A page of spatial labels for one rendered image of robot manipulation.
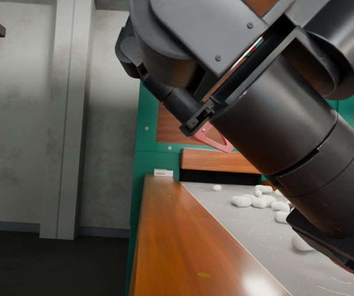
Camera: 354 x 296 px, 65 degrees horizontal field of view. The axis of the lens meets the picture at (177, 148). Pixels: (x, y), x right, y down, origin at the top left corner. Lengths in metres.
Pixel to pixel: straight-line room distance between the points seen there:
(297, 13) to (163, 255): 0.19
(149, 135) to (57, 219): 1.92
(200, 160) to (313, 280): 0.69
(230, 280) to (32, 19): 3.15
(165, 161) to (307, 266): 0.72
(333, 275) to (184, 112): 0.32
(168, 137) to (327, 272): 0.76
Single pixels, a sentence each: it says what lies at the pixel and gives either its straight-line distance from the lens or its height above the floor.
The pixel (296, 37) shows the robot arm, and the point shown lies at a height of 0.91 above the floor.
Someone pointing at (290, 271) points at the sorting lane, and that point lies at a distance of 0.31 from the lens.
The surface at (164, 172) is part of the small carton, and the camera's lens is 0.90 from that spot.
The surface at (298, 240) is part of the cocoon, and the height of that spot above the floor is 0.75.
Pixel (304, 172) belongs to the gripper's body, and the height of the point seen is 0.84.
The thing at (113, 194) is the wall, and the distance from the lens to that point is 2.77.
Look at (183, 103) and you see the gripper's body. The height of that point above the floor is 0.93.
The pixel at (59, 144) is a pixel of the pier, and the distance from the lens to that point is 2.71.
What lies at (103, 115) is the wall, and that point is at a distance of 2.78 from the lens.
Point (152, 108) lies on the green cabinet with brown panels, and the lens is 0.99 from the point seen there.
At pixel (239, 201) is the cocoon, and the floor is 0.75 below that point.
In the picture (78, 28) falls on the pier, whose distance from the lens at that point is 2.87.
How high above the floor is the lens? 0.85
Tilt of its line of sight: 1 degrees up
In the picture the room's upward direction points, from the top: 4 degrees clockwise
